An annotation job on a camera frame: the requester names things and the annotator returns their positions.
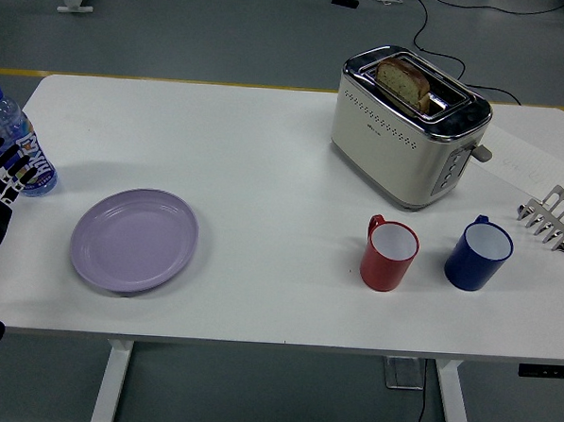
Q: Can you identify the purple plate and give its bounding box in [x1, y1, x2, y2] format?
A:
[67, 184, 202, 298]

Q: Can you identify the clear bottle with blue cap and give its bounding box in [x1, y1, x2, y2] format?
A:
[0, 80, 63, 199]

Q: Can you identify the white table leg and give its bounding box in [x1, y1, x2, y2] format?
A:
[431, 358, 477, 422]
[89, 337, 137, 422]

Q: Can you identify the red mug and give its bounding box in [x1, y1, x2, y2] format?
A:
[357, 212, 421, 295]

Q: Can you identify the cream and chrome toaster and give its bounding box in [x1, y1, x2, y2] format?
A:
[327, 42, 500, 216]

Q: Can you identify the brown bread slice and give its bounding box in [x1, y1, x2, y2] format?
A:
[372, 54, 434, 114]

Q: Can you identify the blue mug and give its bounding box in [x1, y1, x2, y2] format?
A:
[442, 212, 517, 295]

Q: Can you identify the white paper sheet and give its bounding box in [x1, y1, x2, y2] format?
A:
[471, 124, 564, 201]

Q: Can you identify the metal toast rack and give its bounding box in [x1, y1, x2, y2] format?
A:
[515, 182, 564, 254]

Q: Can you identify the black table control panel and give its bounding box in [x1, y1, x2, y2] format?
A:
[518, 363, 564, 380]

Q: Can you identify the clear plastic bracket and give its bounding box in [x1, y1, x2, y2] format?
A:
[380, 355, 428, 393]

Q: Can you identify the thin black cable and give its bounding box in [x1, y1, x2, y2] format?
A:
[412, 359, 432, 422]

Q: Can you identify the black toaster power cord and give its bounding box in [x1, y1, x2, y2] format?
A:
[401, 0, 530, 108]

